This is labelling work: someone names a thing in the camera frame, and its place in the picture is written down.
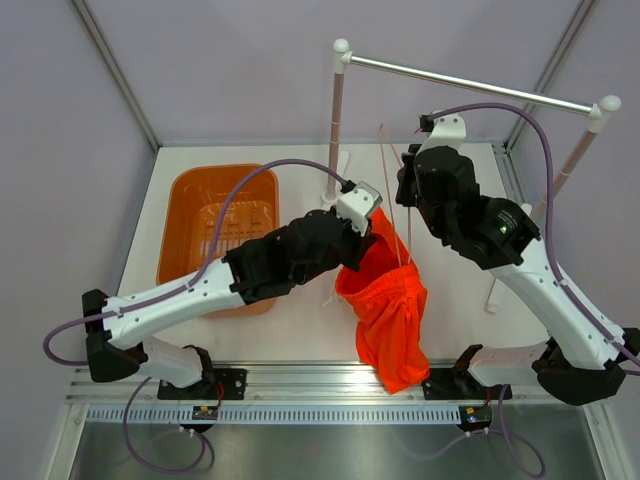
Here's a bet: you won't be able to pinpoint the pink clothes hanger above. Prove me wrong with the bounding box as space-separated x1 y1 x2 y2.
378 123 413 265

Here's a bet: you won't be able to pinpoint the orange shorts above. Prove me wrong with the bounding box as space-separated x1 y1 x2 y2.
335 209 430 394

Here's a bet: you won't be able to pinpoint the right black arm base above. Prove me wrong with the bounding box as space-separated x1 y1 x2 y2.
421 344 503 401

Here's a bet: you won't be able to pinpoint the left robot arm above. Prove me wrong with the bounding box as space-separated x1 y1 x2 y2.
86 210 375 399

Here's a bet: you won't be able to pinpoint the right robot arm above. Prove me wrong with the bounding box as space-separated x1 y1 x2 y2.
395 144 639 406

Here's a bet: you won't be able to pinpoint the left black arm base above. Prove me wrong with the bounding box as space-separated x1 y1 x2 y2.
157 367 248 401

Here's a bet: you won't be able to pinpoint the orange plastic basket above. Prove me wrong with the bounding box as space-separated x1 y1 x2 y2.
156 164 280 318

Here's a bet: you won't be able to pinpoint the silver clothes rack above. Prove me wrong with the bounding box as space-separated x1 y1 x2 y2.
319 38 622 315

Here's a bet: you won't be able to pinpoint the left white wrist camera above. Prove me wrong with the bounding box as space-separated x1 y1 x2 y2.
336 182 382 237

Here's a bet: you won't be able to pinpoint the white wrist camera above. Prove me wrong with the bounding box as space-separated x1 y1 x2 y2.
419 114 466 151
336 182 382 237

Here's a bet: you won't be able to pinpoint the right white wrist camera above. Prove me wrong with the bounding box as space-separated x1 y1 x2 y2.
419 114 466 151

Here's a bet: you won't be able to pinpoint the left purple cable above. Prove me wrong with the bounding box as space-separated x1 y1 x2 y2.
42 158 351 476

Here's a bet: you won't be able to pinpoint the purple cable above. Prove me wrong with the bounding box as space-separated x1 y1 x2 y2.
429 102 640 376
42 158 351 476

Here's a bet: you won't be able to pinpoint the aluminium mounting rail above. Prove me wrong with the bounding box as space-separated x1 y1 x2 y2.
64 360 611 405

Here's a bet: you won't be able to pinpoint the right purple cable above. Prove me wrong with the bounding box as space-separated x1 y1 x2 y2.
429 102 640 376

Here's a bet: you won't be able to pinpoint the white slotted cable duct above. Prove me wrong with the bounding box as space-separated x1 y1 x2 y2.
87 403 462 425

